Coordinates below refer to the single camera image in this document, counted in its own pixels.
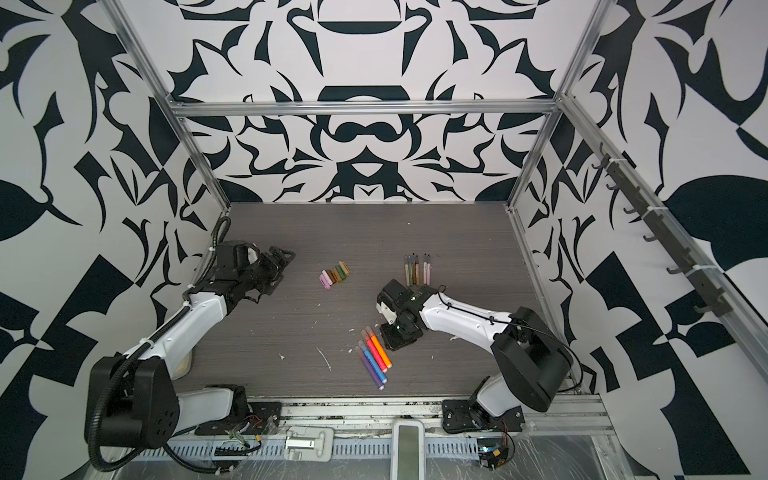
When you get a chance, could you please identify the lilac pen cap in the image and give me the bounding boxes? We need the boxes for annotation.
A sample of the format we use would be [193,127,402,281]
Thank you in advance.
[319,274,332,290]

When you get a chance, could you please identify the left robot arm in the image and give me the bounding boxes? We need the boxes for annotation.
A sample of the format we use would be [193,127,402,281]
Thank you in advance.
[84,216,296,475]

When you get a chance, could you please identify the purple marker pen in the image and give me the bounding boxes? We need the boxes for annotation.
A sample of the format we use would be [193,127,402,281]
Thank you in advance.
[355,347,385,390]

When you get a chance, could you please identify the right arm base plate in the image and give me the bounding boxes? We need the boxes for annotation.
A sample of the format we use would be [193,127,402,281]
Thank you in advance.
[441,399,525,434]

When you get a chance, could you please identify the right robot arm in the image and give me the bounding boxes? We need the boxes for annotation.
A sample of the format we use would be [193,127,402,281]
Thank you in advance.
[376,280,574,433]

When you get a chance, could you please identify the aluminium frame crossbar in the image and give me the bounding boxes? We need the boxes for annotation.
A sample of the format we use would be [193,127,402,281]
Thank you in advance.
[170,99,556,118]

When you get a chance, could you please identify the dark tan pen cap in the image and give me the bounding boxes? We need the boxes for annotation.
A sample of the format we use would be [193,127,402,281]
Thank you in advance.
[331,266,343,283]

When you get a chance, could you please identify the small circuit board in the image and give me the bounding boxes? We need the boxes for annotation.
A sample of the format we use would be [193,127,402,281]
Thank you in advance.
[477,435,516,470]

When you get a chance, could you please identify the wall hook rail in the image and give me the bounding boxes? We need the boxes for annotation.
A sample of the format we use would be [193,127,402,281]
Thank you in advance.
[594,146,733,317]

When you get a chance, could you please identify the red marker pen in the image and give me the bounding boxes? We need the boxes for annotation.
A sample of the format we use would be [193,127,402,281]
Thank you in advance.
[361,329,388,373]

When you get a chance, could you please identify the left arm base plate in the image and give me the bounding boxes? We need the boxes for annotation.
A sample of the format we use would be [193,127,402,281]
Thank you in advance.
[194,401,282,436]

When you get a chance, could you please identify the white latch bracket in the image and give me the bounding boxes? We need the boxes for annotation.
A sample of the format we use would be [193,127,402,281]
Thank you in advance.
[283,426,335,463]

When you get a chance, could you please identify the orange marker pen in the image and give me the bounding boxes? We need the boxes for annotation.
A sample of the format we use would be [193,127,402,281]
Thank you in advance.
[366,326,392,369]

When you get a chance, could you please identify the black corrugated cable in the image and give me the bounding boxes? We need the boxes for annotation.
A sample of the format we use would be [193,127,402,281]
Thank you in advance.
[161,440,265,475]

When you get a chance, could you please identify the white handheld device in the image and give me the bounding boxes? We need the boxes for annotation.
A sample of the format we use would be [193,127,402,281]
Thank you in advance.
[390,419,426,480]

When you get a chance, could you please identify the pink pen cap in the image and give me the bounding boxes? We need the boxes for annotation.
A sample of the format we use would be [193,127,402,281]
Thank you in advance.
[322,270,334,288]

